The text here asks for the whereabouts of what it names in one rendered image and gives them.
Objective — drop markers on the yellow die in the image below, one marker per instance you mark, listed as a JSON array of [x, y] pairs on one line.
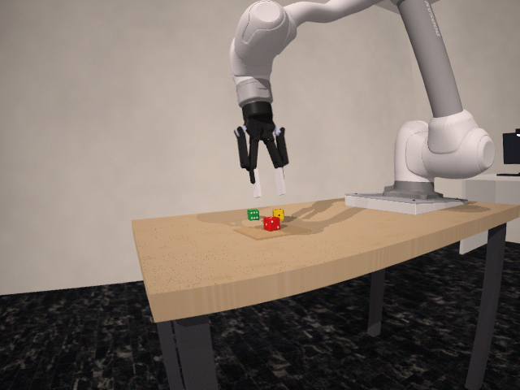
[[278, 213]]

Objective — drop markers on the green die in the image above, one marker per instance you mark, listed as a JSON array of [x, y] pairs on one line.
[[253, 214]]

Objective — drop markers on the red die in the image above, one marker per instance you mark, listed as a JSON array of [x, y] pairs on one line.
[[271, 223]]

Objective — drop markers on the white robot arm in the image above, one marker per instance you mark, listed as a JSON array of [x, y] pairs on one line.
[[456, 148]]

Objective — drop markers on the tan square mat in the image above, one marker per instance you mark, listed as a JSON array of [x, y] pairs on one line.
[[259, 233]]

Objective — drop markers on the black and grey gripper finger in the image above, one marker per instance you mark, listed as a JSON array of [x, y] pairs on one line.
[[276, 154], [249, 161]]

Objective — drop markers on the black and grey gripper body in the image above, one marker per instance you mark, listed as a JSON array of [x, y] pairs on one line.
[[258, 113]]

